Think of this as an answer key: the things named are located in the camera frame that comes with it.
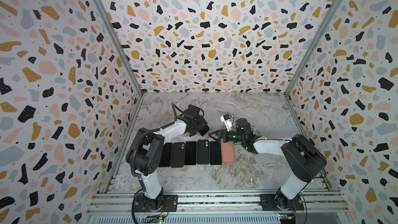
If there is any pink phone case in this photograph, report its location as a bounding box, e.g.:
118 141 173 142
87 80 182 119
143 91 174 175
221 142 235 164

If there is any black phone case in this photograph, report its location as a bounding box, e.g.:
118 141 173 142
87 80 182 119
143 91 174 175
197 140 209 165
170 142 185 168

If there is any purple phone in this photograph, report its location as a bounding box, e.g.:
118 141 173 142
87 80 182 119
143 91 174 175
159 143 173 168

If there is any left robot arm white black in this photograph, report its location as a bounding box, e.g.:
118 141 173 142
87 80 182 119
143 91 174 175
125 104 209 211

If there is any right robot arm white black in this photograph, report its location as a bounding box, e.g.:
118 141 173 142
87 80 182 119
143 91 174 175
209 117 327 211

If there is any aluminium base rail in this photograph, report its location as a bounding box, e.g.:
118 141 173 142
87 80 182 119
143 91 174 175
85 189 354 224

